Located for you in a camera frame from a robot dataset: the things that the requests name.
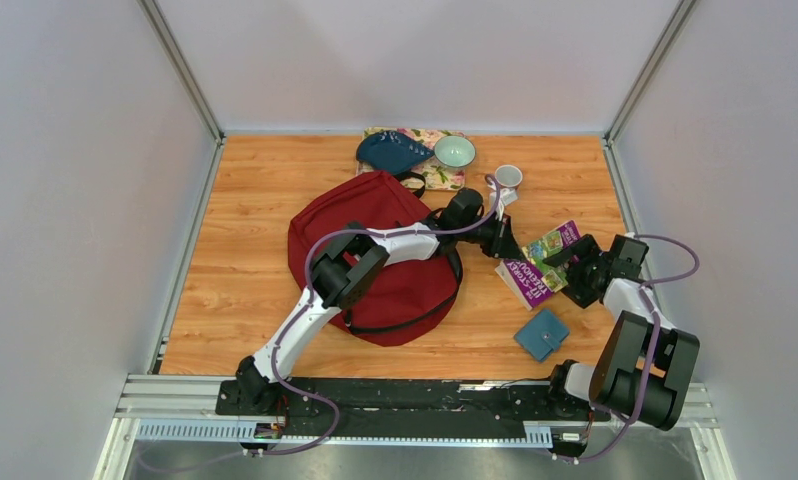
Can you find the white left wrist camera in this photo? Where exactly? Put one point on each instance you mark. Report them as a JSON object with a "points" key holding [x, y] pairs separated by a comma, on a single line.
{"points": [[499, 210]]}

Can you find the red student backpack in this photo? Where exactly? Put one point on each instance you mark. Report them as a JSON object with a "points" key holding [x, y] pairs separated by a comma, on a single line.
{"points": [[362, 246]]}

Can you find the blue leather wallet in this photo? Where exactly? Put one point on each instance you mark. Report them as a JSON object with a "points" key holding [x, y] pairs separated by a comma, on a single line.
{"points": [[543, 335]]}

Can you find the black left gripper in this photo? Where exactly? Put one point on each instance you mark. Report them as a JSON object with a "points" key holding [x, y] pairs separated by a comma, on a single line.
{"points": [[505, 244]]}

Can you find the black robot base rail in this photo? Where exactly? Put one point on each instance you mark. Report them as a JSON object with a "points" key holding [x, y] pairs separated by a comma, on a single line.
{"points": [[418, 411]]}

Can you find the dark blue leaf plate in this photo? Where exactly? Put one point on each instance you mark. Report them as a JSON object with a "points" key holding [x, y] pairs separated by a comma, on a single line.
{"points": [[392, 151]]}

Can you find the yellow and teal paperback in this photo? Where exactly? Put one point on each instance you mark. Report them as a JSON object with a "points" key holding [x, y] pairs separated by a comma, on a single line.
{"points": [[507, 196]]}

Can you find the floral rectangular tray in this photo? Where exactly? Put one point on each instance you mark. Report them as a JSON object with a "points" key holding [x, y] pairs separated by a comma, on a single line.
{"points": [[438, 177]]}

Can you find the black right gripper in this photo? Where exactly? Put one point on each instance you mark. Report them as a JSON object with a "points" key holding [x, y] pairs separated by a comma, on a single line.
{"points": [[587, 249]]}

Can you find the purple treehouse book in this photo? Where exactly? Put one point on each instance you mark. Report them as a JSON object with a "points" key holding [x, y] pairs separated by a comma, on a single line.
{"points": [[531, 280]]}

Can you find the pink patterned mug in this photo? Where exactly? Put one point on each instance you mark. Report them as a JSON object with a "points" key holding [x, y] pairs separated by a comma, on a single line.
{"points": [[508, 176]]}

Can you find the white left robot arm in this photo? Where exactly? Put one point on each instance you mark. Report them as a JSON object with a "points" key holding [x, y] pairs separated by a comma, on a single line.
{"points": [[274, 362]]}

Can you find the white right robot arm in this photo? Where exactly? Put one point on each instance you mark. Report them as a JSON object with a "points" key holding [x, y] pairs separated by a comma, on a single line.
{"points": [[646, 366]]}

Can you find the pale green ceramic bowl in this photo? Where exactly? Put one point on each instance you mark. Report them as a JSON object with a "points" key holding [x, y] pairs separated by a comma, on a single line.
{"points": [[455, 151]]}

